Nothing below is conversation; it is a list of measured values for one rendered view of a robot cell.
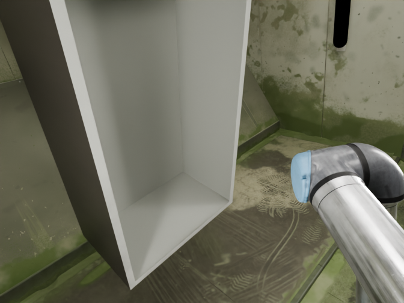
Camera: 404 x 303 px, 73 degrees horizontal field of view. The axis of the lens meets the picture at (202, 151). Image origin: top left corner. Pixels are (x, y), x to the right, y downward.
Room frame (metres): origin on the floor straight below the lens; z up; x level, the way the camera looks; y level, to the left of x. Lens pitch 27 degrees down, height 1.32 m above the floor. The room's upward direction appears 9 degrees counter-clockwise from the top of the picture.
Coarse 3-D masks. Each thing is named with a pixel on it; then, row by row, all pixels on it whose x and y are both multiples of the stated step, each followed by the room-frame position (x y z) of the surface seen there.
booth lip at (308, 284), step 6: (396, 162) 1.77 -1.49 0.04; (336, 246) 1.08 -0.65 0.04; (330, 252) 1.04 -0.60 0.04; (324, 258) 1.01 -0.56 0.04; (330, 258) 1.02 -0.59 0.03; (324, 264) 0.98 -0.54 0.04; (318, 270) 0.95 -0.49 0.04; (312, 276) 0.92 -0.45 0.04; (318, 276) 0.93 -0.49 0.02; (306, 282) 0.89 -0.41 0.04; (312, 282) 0.89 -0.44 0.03; (306, 288) 0.86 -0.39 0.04; (300, 294) 0.84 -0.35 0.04; (294, 300) 0.81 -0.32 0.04; (300, 300) 0.81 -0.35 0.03
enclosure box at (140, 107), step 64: (0, 0) 0.76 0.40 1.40; (64, 0) 0.92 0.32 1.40; (128, 0) 1.07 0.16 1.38; (192, 0) 1.14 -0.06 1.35; (64, 64) 0.57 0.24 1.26; (128, 64) 1.07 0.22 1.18; (192, 64) 1.18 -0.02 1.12; (64, 128) 0.69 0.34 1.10; (128, 128) 1.08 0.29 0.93; (192, 128) 1.23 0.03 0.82; (128, 192) 1.09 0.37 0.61; (192, 192) 1.16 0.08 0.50; (128, 256) 0.67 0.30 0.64
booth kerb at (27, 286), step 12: (264, 132) 2.50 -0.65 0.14; (240, 144) 2.27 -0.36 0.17; (252, 144) 2.37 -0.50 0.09; (72, 252) 1.25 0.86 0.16; (84, 252) 1.28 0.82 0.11; (60, 264) 1.20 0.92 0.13; (72, 264) 1.23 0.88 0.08; (36, 276) 1.12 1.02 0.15; (48, 276) 1.15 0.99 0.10; (12, 288) 1.05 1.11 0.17; (24, 288) 1.07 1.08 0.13; (36, 288) 1.10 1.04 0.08; (0, 300) 1.00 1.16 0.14; (12, 300) 1.03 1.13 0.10
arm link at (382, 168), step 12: (360, 144) 0.54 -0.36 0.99; (372, 156) 0.50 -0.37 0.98; (384, 156) 0.51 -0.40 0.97; (372, 168) 0.49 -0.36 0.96; (384, 168) 0.49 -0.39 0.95; (396, 168) 0.50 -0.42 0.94; (372, 180) 0.48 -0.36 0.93; (384, 180) 0.48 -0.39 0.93; (396, 180) 0.48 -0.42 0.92; (372, 192) 0.49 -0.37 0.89; (384, 192) 0.48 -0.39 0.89; (396, 192) 0.48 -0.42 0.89; (384, 204) 0.47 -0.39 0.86; (396, 204) 0.49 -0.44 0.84; (396, 216) 0.49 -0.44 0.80; (360, 288) 0.48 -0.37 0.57; (360, 300) 0.47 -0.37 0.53
